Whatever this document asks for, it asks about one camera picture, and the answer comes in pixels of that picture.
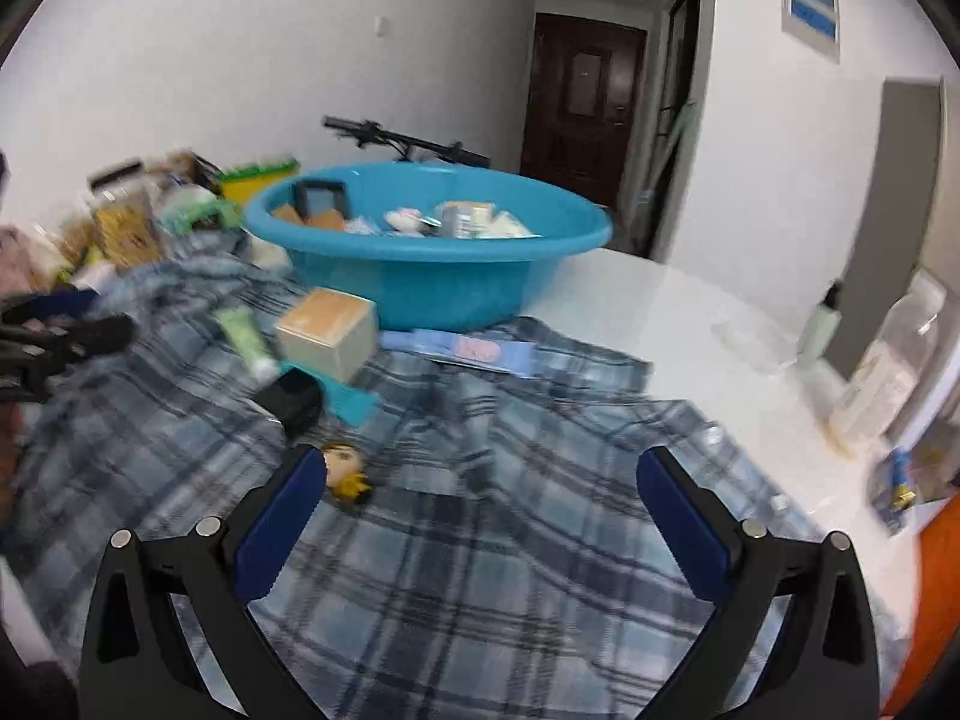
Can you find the pale green pump bottle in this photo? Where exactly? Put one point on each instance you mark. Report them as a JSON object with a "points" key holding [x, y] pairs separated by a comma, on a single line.
{"points": [[819, 330]]}

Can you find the pink white small toy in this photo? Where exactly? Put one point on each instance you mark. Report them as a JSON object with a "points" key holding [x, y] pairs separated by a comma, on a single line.
{"points": [[405, 219]]}

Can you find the green white snack pack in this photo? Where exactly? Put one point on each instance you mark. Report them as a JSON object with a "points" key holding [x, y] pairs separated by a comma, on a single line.
{"points": [[195, 211]]}

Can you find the white blue carton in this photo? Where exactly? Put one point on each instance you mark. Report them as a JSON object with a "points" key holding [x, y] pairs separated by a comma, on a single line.
{"points": [[514, 226]]}

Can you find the light green tube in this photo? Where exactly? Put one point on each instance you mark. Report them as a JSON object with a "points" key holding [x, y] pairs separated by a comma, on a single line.
{"points": [[244, 341]]}

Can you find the small figure toy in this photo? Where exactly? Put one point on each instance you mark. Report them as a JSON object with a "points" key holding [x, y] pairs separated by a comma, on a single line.
{"points": [[346, 472]]}

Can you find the light blue cosmetic tube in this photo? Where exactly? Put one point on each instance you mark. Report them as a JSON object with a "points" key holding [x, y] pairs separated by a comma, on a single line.
{"points": [[465, 351]]}

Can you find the yellow container green lid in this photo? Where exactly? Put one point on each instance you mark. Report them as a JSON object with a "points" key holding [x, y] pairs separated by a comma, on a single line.
{"points": [[255, 184]]}

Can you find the blue plaid shirt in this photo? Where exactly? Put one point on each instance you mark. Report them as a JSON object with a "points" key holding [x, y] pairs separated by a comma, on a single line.
{"points": [[465, 577]]}

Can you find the dark framed glass door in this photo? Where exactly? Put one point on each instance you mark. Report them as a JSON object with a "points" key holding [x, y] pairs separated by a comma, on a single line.
{"points": [[679, 90]]}

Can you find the teal tube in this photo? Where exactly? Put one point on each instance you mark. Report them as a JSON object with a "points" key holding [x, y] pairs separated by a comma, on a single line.
{"points": [[352, 401]]}

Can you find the orange chair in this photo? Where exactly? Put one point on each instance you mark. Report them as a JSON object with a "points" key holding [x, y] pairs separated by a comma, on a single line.
{"points": [[934, 615]]}

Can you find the blue plastic basin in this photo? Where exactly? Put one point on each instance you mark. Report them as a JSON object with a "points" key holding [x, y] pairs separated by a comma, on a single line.
{"points": [[420, 277]]}

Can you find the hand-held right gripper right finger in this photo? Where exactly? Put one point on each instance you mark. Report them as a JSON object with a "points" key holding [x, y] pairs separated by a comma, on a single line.
{"points": [[684, 532]]}

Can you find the brown wooden block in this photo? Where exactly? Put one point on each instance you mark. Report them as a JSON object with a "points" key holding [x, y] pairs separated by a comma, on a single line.
{"points": [[328, 223], [287, 214]]}

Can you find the clear plastic jar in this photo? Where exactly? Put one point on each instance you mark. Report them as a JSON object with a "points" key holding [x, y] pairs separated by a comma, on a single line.
{"points": [[885, 382]]}

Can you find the beige snack bag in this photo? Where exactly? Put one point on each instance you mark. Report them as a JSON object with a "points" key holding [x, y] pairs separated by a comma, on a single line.
{"points": [[75, 244]]}

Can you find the granola snack bag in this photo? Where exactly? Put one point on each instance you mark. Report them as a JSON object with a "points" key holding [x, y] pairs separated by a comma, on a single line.
{"points": [[124, 229]]}

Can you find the blue yellow small package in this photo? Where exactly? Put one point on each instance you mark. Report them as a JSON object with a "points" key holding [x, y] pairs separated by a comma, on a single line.
{"points": [[896, 484]]}

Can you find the small black case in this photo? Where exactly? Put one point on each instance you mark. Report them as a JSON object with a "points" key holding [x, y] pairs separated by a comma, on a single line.
{"points": [[296, 401]]}

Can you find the dark brown door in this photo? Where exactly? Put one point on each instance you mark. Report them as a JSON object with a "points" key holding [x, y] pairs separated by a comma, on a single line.
{"points": [[577, 112]]}

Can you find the beige carton orange top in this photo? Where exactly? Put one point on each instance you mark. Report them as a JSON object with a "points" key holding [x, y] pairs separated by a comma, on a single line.
{"points": [[465, 216]]}

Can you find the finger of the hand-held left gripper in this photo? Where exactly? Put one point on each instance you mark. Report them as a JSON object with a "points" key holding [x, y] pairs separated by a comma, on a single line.
{"points": [[64, 305], [82, 341]]}

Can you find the grey fridge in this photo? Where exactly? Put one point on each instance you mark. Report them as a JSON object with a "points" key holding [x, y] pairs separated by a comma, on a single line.
{"points": [[900, 202]]}

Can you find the beige box orange top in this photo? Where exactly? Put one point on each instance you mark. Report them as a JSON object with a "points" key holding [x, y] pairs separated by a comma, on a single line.
{"points": [[330, 337]]}

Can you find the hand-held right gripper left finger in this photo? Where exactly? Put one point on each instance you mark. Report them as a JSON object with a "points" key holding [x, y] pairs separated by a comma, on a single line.
{"points": [[277, 532]]}

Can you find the wall electric panel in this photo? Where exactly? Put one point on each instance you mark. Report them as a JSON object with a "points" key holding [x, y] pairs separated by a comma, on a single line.
{"points": [[810, 4]]}

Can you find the black frame stand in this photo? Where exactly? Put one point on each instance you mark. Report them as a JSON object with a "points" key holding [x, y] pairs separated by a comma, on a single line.
{"points": [[321, 199]]}

